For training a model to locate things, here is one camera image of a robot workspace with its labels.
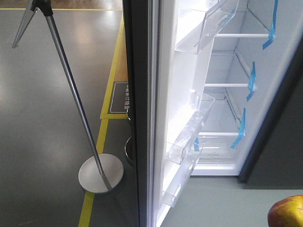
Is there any dark grey fridge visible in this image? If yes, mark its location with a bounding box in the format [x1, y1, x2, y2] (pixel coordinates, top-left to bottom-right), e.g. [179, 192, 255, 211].
[123, 0, 303, 227]

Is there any red yellow apple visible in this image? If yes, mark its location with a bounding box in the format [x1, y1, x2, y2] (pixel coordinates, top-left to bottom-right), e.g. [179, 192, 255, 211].
[267, 195, 303, 227]

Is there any grey floor sign sticker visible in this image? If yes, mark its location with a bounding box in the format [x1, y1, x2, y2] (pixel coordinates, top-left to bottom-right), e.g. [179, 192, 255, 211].
[109, 82, 130, 114]

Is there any silver sign stand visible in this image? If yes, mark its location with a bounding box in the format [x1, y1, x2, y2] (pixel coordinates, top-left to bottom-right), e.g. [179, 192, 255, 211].
[12, 0, 124, 194]

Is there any chrome stanchion post near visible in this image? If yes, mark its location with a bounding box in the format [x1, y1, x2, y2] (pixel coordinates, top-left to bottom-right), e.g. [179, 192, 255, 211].
[124, 137, 134, 166]

